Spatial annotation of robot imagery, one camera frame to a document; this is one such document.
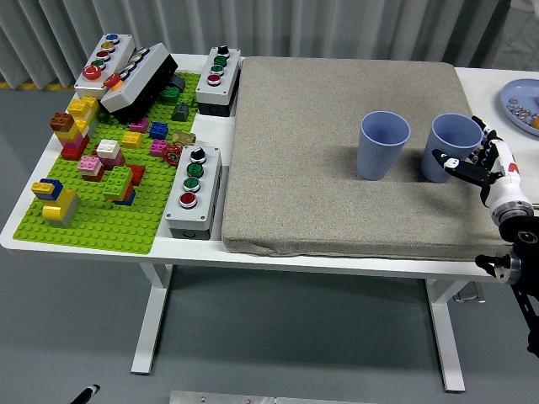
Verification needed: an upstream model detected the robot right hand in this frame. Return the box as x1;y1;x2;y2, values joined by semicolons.
430;114;530;210

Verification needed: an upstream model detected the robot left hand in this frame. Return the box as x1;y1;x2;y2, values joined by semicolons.
69;383;102;404

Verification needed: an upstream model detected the blue ribbed cup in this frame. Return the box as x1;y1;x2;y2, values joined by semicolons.
355;109;412;182
420;113;485;183

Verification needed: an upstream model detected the blue plate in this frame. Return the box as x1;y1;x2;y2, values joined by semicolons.
499;77;539;136

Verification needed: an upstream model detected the white table leg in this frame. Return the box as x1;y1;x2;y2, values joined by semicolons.
131;263;173;375
424;278;469;393

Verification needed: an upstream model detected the person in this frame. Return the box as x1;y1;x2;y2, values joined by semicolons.
492;0;539;71

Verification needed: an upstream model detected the grey metal plate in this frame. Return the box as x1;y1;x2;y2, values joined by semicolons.
168;390;380;404

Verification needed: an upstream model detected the green brick baseplate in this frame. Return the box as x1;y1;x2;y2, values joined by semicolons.
12;72;203;256

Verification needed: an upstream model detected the blue yellow grey brick stack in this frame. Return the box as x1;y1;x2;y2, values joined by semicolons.
31;178;81;229

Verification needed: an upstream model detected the grey-brown cushion mat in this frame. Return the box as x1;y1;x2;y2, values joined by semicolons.
221;56;520;262

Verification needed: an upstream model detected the green orange blue brick stack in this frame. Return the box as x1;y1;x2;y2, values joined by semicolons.
102;165;136;207

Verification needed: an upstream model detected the pink white red brick stack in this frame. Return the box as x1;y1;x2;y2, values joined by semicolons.
77;155;106;183

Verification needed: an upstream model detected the brown yellow pink brick tower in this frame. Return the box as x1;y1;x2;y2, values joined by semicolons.
49;111;92;162

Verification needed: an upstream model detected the red valve handwheel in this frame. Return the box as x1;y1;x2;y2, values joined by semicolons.
163;145;184;167

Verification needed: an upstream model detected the grey pleated curtain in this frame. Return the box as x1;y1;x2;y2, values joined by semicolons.
0;0;513;90

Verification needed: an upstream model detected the brass valve fitting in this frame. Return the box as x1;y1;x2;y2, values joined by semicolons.
172;130;197;148

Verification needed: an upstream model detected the yellow white brick tower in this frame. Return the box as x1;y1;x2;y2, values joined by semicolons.
67;95;100;138

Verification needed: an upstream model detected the yellow floor tape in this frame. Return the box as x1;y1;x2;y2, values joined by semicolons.
0;82;77;91

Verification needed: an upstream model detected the white button box black base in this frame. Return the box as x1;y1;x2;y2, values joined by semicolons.
99;42;179;125

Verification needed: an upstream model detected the white five-button control box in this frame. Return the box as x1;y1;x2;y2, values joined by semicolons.
73;33;136;101

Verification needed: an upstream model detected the grey metal bracket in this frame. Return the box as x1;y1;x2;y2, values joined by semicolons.
452;281;486;304

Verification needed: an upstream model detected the four-button switch box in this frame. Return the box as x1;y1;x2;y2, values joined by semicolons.
195;45;243;118
164;145;223;242

